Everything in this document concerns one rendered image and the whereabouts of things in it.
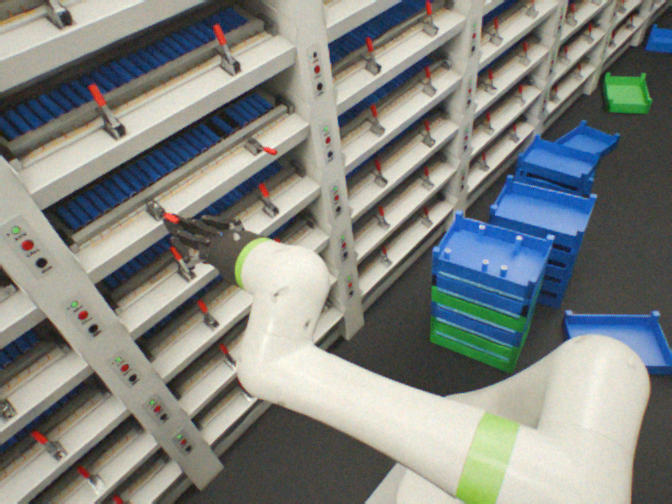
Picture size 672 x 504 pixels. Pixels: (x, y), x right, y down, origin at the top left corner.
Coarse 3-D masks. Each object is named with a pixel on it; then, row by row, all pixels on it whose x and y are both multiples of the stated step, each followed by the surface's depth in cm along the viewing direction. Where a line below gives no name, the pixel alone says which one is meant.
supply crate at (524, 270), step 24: (456, 216) 159; (456, 240) 161; (504, 240) 157; (528, 240) 152; (552, 240) 146; (432, 264) 153; (456, 264) 147; (480, 264) 152; (504, 264) 151; (528, 264) 150; (504, 288) 143; (528, 288) 138
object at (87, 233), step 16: (272, 112) 118; (256, 128) 115; (224, 144) 111; (192, 160) 107; (208, 160) 109; (224, 160) 110; (176, 176) 104; (144, 192) 101; (160, 192) 103; (128, 208) 99; (96, 224) 96; (112, 224) 98; (80, 240) 94
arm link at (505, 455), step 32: (480, 448) 59; (512, 448) 58; (544, 448) 58; (576, 448) 57; (608, 448) 57; (480, 480) 58; (512, 480) 56; (544, 480) 55; (576, 480) 55; (608, 480) 55
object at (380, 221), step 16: (432, 160) 192; (448, 160) 194; (416, 176) 186; (432, 176) 190; (448, 176) 191; (400, 192) 182; (416, 192) 185; (432, 192) 187; (384, 208) 179; (400, 208) 180; (416, 208) 184; (352, 224) 172; (368, 224) 175; (384, 224) 173; (400, 224) 181; (368, 240) 171
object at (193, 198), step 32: (288, 96) 120; (192, 128) 115; (288, 128) 119; (256, 160) 113; (192, 192) 106; (224, 192) 111; (64, 224) 98; (128, 224) 100; (160, 224) 101; (96, 256) 95; (128, 256) 99
